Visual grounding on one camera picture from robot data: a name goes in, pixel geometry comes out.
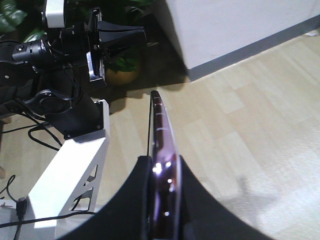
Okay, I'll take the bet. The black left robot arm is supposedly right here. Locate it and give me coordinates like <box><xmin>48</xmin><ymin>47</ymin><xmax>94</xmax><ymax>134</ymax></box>
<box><xmin>0</xmin><ymin>0</ymin><xmax>146</xmax><ymax>240</ymax></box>

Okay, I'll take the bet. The black smartphone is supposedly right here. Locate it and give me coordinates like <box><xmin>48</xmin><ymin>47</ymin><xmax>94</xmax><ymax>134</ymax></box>
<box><xmin>147</xmin><ymin>90</ymin><xmax>182</xmax><ymax>240</ymax></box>

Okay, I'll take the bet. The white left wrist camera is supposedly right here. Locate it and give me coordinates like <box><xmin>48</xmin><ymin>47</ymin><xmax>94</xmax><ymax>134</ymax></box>
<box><xmin>42</xmin><ymin>0</ymin><xmax>65</xmax><ymax>29</ymax></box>

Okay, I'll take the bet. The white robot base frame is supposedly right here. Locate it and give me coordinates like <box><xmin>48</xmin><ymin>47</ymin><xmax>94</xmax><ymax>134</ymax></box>
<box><xmin>25</xmin><ymin>100</ymin><xmax>110</xmax><ymax>219</ymax></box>

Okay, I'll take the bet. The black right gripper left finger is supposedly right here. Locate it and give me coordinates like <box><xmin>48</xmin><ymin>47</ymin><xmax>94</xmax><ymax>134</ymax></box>
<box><xmin>60</xmin><ymin>156</ymin><xmax>152</xmax><ymax>240</ymax></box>

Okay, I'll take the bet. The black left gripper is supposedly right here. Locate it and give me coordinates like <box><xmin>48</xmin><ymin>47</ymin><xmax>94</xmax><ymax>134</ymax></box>
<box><xmin>59</xmin><ymin>7</ymin><xmax>146</xmax><ymax>87</ymax></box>

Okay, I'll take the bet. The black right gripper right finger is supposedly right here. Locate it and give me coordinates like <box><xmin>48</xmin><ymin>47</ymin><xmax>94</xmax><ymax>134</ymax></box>
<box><xmin>178</xmin><ymin>157</ymin><xmax>271</xmax><ymax>240</ymax></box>

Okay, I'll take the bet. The potted green plant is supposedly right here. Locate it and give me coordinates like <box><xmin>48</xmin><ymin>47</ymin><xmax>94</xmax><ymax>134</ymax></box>
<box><xmin>0</xmin><ymin>0</ymin><xmax>146</xmax><ymax>87</ymax></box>

